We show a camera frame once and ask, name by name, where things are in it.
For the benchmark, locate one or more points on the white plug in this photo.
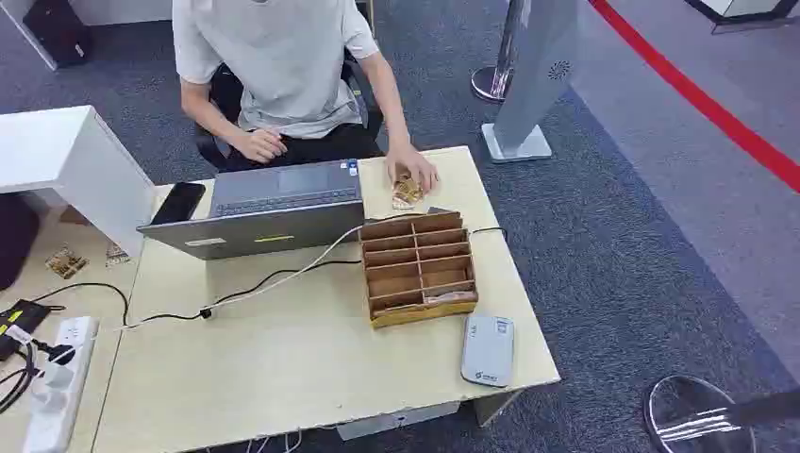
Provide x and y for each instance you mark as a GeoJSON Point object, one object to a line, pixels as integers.
{"type": "Point", "coordinates": [57, 376]}

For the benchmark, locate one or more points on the black plug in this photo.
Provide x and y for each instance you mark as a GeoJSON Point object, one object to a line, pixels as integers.
{"type": "Point", "coordinates": [59, 354]}

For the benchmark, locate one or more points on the dark framed display case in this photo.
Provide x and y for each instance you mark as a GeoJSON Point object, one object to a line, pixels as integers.
{"type": "Point", "coordinates": [744, 9]}

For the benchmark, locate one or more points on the wooden card box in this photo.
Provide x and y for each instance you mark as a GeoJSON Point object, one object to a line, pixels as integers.
{"type": "Point", "coordinates": [417, 269]}

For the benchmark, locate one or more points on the red barrier belt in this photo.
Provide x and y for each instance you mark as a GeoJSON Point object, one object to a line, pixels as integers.
{"type": "Point", "coordinates": [694, 94]}

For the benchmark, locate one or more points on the person's left hand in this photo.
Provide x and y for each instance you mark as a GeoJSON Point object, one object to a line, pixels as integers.
{"type": "Point", "coordinates": [407, 164]}

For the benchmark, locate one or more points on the grey bracket under desk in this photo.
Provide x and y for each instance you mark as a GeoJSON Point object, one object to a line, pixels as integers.
{"type": "Point", "coordinates": [397, 421]}

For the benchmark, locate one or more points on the grey laptop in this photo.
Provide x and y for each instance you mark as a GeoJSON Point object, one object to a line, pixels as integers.
{"type": "Point", "coordinates": [269, 209]}

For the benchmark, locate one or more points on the black power adapter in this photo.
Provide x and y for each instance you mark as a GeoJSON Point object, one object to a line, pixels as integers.
{"type": "Point", "coordinates": [22, 319]}

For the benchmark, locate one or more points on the person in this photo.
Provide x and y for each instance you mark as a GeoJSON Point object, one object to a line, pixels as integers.
{"type": "Point", "coordinates": [284, 59]}

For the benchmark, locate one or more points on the white cabinet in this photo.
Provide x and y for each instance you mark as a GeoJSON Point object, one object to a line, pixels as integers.
{"type": "Point", "coordinates": [69, 156]}

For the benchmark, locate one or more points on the person's right hand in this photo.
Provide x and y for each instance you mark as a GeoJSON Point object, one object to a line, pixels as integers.
{"type": "Point", "coordinates": [261, 145]}

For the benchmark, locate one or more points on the grey card reader device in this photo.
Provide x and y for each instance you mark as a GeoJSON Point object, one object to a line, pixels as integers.
{"type": "Point", "coordinates": [487, 350]}

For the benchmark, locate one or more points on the grey kiosk stand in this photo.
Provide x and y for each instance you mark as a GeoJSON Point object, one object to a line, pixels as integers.
{"type": "Point", "coordinates": [534, 75]}

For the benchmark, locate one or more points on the white power strip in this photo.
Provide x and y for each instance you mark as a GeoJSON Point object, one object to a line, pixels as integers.
{"type": "Point", "coordinates": [57, 400]}

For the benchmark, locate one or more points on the black smartphone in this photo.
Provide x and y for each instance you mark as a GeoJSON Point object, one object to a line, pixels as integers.
{"type": "Point", "coordinates": [178, 203]}

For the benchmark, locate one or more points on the dark round seat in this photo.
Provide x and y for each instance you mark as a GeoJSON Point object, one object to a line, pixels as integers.
{"type": "Point", "coordinates": [14, 241]}

